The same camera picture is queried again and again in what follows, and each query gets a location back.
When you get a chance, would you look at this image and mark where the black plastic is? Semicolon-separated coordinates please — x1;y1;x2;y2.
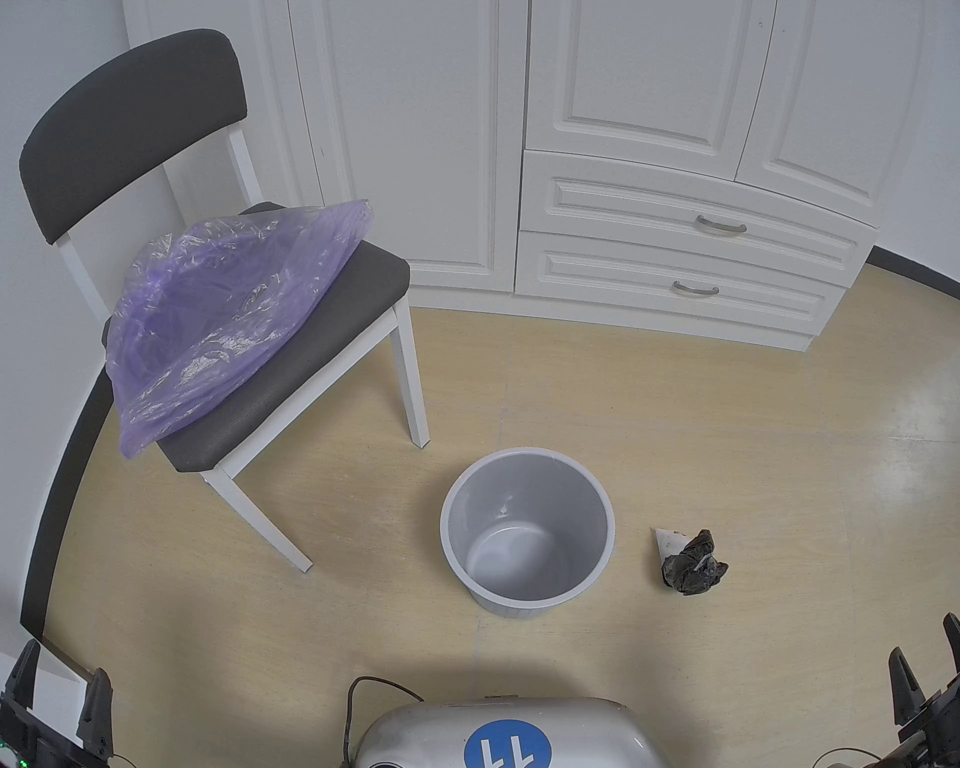
660;528;730;598

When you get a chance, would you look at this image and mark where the purple plastic bag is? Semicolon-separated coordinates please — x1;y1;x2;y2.
103;198;375;460

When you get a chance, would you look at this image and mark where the white paper scrap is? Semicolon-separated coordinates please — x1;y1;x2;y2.
651;526;690;564

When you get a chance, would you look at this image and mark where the grey and white chair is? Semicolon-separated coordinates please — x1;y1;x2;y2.
18;28;430;577

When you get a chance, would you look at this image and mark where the white wardrobe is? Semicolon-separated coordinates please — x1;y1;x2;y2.
121;0;880;352

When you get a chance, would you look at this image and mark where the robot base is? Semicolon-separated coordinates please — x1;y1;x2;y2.
352;697;665;768

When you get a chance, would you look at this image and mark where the white trash bin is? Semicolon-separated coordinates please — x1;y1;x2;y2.
439;447;616;621

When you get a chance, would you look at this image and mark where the black cable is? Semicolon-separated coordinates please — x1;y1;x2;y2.
341;675;425;768

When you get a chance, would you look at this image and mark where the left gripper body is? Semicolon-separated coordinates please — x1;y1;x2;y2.
0;693;111;768

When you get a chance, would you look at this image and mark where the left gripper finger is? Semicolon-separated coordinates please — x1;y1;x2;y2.
77;667;114;753
3;639;42;711

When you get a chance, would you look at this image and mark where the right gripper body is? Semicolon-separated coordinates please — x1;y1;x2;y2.
888;671;960;768

